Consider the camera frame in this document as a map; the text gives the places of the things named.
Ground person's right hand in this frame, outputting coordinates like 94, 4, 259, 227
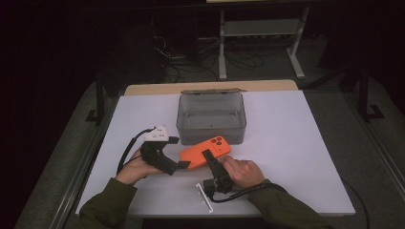
220, 155, 266, 191

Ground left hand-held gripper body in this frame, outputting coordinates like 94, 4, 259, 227
140, 124, 180, 177

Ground light wooden table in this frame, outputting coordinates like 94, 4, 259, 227
123, 79, 299, 96

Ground black metal post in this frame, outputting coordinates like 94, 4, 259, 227
85, 71, 107, 126
356, 63, 386, 123

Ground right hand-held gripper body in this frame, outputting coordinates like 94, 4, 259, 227
195, 170, 235, 214

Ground metal frame rail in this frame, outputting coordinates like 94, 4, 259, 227
345, 90, 405, 195
49, 101, 117, 229

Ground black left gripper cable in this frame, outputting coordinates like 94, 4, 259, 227
116, 128, 156, 175

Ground orange phone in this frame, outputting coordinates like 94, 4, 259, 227
179, 135, 232, 171

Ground person's left hand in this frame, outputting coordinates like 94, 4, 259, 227
115, 147, 165, 186

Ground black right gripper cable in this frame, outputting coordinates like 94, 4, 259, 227
208, 182, 371, 229

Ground bundle of floor cables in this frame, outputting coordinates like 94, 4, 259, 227
151, 15, 266, 84

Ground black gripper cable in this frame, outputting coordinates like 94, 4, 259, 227
116, 128, 156, 175
208, 182, 371, 229

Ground grey transparent plastic box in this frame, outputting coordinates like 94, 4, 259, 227
176, 88, 247, 146

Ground grey metal stand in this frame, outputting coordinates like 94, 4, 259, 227
205, 0, 311, 80

